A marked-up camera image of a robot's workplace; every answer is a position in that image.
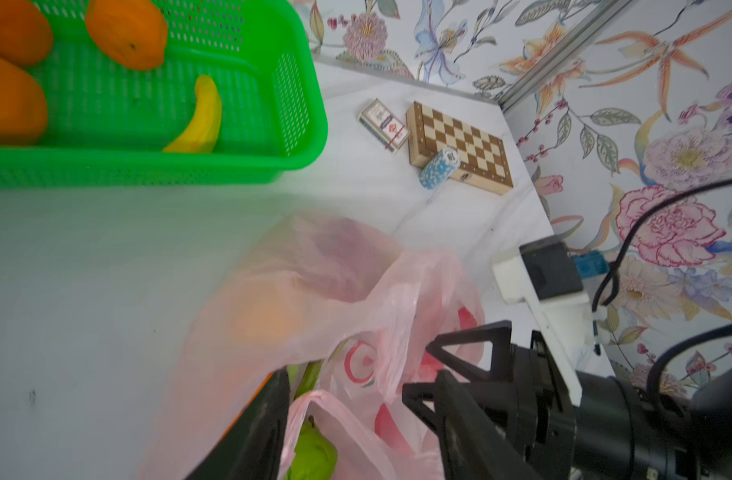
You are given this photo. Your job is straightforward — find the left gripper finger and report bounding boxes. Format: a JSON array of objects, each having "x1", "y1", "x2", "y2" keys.
[{"x1": 188, "y1": 369, "x2": 291, "y2": 480}]

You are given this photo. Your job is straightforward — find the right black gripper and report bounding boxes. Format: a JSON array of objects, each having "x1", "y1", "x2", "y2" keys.
[{"x1": 401, "y1": 320, "x2": 732, "y2": 480}]

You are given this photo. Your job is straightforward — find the green fruit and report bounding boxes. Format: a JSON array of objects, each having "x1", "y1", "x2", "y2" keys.
[{"x1": 285, "y1": 416, "x2": 338, "y2": 480}]

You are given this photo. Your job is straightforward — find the pink plastic bag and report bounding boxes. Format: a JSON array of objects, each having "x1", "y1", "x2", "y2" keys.
[{"x1": 138, "y1": 212, "x2": 485, "y2": 479}]

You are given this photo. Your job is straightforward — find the orange fruit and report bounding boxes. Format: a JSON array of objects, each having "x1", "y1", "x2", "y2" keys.
[
  {"x1": 0, "y1": 0, "x2": 54, "y2": 67},
  {"x1": 0, "y1": 58, "x2": 48, "y2": 145},
  {"x1": 85, "y1": 0, "x2": 168, "y2": 71}
]

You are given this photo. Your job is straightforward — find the wooden chessboard box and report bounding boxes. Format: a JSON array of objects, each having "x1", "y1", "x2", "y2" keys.
[{"x1": 406, "y1": 102, "x2": 514, "y2": 195}]

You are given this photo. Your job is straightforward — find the blue poker chip stack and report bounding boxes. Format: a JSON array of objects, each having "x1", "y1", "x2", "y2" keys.
[{"x1": 419, "y1": 147, "x2": 461, "y2": 190}]

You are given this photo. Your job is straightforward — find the playing card deck box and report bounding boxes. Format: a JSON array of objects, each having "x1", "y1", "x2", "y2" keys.
[{"x1": 358, "y1": 99, "x2": 410, "y2": 153}]

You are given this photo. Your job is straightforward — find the yellow banana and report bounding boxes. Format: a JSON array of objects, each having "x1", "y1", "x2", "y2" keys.
[{"x1": 163, "y1": 75, "x2": 223, "y2": 154}]

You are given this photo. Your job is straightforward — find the green plastic basket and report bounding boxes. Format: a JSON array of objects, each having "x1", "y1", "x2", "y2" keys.
[{"x1": 0, "y1": 1, "x2": 328, "y2": 189}]

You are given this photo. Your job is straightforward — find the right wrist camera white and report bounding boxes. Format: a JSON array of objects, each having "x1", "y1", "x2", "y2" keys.
[{"x1": 491, "y1": 235, "x2": 603, "y2": 406}]

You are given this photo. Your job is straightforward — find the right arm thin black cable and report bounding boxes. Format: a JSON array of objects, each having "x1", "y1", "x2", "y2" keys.
[{"x1": 590, "y1": 173, "x2": 732, "y2": 415}]

